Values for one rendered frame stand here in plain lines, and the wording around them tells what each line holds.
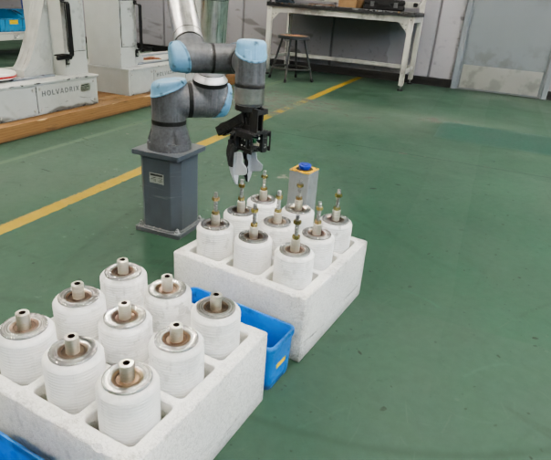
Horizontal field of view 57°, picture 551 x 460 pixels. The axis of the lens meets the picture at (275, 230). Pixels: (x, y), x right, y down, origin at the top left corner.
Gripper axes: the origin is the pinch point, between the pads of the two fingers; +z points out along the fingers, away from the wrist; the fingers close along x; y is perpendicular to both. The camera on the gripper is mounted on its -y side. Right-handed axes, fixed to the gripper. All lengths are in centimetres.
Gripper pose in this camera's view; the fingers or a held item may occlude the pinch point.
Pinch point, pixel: (240, 177)
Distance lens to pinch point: 138.9
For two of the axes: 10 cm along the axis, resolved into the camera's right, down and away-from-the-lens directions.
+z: -0.7, 9.1, 4.1
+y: 7.2, 3.3, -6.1
